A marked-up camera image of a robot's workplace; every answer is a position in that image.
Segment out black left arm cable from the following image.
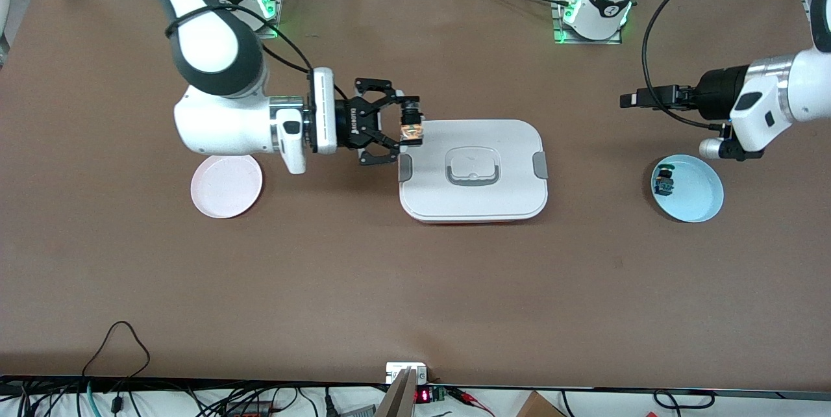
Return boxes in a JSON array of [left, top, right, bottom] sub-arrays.
[[641, 0, 775, 131]]

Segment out black looped table edge cable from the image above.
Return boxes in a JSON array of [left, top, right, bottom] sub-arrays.
[[81, 320, 152, 380]]

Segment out brown cardboard piece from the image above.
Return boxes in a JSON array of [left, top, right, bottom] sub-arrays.
[[515, 391, 567, 417]]

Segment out black coiled floor cable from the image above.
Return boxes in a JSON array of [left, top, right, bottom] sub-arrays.
[[652, 389, 716, 411]]

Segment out green push button switch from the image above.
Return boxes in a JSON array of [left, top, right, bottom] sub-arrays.
[[654, 163, 676, 196]]

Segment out red clip lead wires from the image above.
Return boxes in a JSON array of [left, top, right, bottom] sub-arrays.
[[448, 386, 495, 416]]

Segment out aluminium camera mount bar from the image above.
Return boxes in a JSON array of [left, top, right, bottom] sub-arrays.
[[375, 362, 429, 417]]

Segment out white lidded box grey clasps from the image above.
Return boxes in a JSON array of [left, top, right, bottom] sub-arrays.
[[397, 120, 549, 223]]

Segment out light blue round plate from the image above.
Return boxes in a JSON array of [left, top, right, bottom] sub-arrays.
[[651, 154, 725, 223]]

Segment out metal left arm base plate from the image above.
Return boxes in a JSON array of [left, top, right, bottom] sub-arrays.
[[551, 0, 623, 45]]

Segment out pink round plate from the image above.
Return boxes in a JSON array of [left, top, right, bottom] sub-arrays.
[[190, 154, 264, 220]]

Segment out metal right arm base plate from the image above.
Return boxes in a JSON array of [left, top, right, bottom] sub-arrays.
[[256, 0, 286, 39]]

